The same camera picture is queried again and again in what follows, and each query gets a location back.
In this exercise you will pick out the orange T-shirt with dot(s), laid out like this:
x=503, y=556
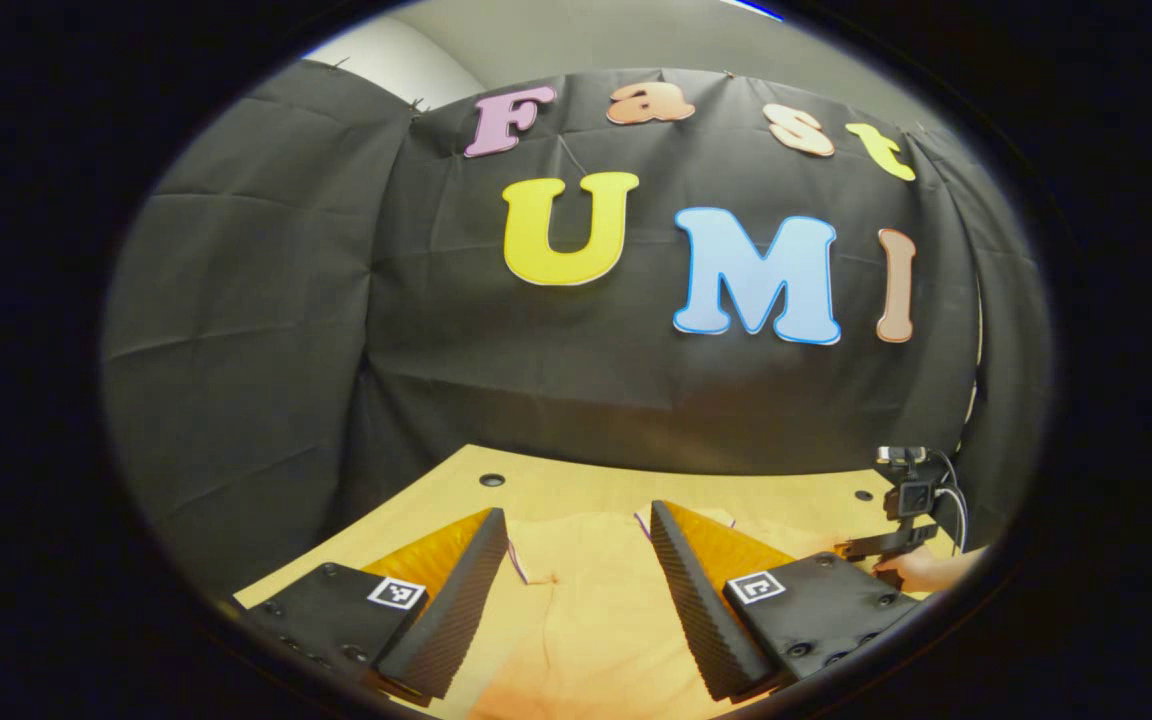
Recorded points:
x=596, y=620

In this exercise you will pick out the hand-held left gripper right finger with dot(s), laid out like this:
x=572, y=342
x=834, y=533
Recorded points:
x=696, y=600

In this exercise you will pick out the black backdrop cloth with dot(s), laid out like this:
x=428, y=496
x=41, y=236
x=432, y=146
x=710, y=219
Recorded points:
x=536, y=380

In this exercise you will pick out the ceiling light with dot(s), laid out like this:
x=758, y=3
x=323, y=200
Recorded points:
x=754, y=8

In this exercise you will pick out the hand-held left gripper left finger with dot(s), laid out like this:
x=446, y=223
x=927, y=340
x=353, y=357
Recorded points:
x=456, y=600

